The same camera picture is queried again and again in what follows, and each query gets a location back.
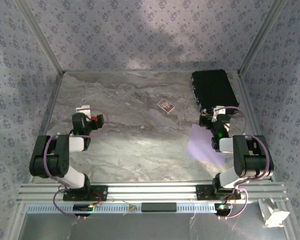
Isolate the lilac paper sheet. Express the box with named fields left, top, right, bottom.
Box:
left=186, top=124, right=227, bottom=166

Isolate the black hard case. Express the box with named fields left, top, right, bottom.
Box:
left=191, top=69, right=241, bottom=117

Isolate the small purple card box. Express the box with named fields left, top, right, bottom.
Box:
left=156, top=98, right=176, bottom=115

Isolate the small controller board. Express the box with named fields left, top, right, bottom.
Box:
left=73, top=203, right=95, bottom=217
left=214, top=202, right=233, bottom=216

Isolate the black rectangular bar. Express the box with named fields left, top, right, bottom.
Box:
left=141, top=202, right=178, bottom=213

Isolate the aluminium table side rail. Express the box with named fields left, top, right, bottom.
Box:
left=29, top=72, right=65, bottom=183
left=237, top=71, right=276, bottom=182

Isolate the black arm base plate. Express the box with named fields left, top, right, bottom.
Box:
left=196, top=184, right=242, bottom=201
left=62, top=185, right=109, bottom=202

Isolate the thin red power wire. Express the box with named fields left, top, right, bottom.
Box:
left=224, top=191, right=241, bottom=203
left=88, top=191, right=103, bottom=205

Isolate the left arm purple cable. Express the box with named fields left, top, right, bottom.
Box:
left=43, top=107, right=110, bottom=221

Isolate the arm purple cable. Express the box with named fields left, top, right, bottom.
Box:
left=213, top=105, right=271, bottom=221
left=43, top=107, right=110, bottom=221

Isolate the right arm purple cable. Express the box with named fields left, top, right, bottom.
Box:
left=213, top=105, right=271, bottom=221

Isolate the grey slotted cable duct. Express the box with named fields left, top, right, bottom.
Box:
left=27, top=202, right=217, bottom=214

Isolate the aluminium mounting rail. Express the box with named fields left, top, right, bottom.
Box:
left=16, top=181, right=290, bottom=204

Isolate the tan string piece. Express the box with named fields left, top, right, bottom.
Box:
left=123, top=199, right=139, bottom=216

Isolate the aluminium frame post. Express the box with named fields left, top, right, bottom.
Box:
left=14, top=0, right=66, bottom=76
left=238, top=0, right=288, bottom=76

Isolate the white plastic bracket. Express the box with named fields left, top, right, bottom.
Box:
left=257, top=198, right=291, bottom=228

